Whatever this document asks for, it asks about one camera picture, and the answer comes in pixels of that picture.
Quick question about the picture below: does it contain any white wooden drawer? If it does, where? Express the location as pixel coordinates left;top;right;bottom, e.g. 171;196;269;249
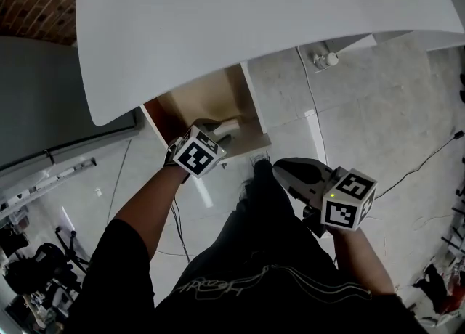
139;62;272;166

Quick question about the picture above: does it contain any small white bottle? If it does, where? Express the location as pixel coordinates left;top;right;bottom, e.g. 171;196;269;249
312;49;341;72

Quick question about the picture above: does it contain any white cable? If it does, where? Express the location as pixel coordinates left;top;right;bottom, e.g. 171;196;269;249
296;46;330;166

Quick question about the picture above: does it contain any person's right forearm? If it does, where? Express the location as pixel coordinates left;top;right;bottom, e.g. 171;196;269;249
328;226;396;296

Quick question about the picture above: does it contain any person's left forearm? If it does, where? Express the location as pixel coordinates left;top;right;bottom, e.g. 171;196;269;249
108;163;188;261

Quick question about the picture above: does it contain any black and red bag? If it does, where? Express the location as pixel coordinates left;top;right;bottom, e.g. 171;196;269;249
413;263;465;326

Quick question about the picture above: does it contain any white metal shelf rack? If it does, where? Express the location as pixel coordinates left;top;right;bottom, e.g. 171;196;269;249
0;158;97;217

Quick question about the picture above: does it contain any dark cable with plug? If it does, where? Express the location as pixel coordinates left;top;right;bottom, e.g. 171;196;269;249
373;131;461;201

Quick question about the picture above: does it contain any person's black printed shirt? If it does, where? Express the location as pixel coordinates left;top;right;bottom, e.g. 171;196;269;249
67;218;433;334

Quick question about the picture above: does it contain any person's black trouser leg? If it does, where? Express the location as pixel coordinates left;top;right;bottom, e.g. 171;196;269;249
214;160;339;275

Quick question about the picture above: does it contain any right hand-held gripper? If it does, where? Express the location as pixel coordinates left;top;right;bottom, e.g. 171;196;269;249
272;157;379;238

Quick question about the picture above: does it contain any black tripod stand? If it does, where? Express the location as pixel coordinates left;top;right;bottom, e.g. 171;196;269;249
441;158;465;253

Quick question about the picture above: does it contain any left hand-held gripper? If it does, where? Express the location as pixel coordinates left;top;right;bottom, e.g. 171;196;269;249
165;118;233;180

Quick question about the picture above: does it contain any black office chair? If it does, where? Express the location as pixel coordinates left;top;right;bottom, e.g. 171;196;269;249
0;227;90;297

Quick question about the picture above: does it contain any white desk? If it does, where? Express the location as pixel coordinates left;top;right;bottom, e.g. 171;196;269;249
75;0;465;127

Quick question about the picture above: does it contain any small cream object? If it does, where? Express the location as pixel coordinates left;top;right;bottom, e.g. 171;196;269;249
214;117;241;137

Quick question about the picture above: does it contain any grey cabinet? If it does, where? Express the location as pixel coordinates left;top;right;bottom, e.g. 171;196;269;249
0;34;141;181

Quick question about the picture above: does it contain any black floor cable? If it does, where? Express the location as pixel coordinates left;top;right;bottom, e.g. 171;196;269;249
170;194;192;263

